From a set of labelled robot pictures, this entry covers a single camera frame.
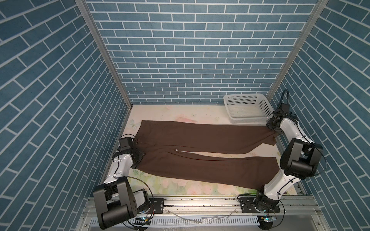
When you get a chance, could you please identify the white plastic laundry basket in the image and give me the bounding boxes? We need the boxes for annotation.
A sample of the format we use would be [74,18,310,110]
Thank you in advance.
[223,93,274,124]

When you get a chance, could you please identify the brown trousers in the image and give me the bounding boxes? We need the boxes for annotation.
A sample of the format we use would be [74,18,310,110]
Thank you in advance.
[135,120,280,190]

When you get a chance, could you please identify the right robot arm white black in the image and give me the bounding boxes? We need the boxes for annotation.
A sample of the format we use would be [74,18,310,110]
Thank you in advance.
[254,103,323,212]

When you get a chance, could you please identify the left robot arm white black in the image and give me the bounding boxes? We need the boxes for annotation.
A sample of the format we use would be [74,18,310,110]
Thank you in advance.
[93,134,152,230]

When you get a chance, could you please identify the white perforated vent strip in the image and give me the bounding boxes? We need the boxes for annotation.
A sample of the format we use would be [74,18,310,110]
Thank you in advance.
[89,216,260,228]

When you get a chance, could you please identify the black cable loop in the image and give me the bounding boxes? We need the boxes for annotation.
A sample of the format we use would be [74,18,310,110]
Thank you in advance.
[278,89,290,106]

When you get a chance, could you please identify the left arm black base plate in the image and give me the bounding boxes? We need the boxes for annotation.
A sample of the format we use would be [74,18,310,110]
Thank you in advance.
[143,198,165,214]

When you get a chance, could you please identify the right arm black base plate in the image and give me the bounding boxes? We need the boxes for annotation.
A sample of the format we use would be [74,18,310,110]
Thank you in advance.
[237,196,281,213]

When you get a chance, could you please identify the aluminium mounting rail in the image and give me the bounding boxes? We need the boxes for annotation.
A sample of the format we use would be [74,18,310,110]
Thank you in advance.
[83,195,319,220]

